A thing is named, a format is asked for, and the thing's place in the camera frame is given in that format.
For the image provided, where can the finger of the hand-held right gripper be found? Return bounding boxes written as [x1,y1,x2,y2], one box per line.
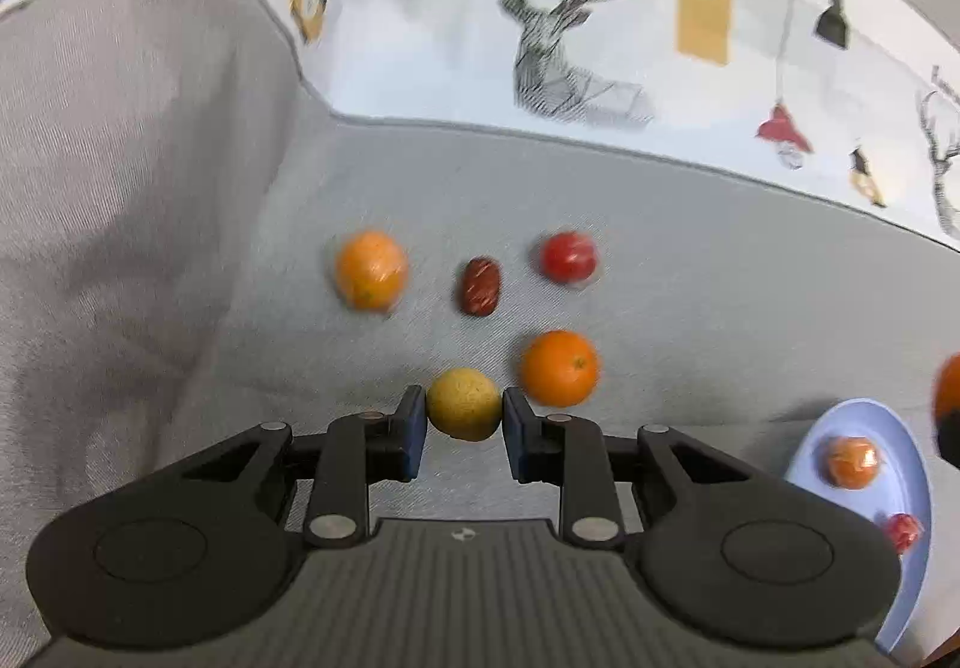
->
[937,411,960,470]

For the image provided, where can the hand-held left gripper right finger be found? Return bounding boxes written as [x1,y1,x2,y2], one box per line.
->
[501,387,760,550]

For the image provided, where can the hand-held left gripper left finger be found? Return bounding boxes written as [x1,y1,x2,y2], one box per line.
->
[161,384,428,550]

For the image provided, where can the bare orange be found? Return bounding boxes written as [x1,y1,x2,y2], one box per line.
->
[520,330,602,409]
[934,353,960,423]

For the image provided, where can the small yellow-green fruit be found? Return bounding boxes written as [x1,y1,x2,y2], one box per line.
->
[426,368,503,442]

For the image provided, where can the plastic-wrapped orange fruit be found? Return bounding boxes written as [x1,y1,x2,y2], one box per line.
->
[823,435,883,491]
[334,231,410,313]

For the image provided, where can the plastic-wrapped red fruit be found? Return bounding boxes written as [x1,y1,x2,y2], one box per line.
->
[538,230,601,287]
[883,512,925,555]

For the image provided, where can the dark red jujube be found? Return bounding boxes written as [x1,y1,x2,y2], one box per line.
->
[459,255,503,317]

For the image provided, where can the blue plate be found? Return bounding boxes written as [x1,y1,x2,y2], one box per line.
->
[784,398,933,654]

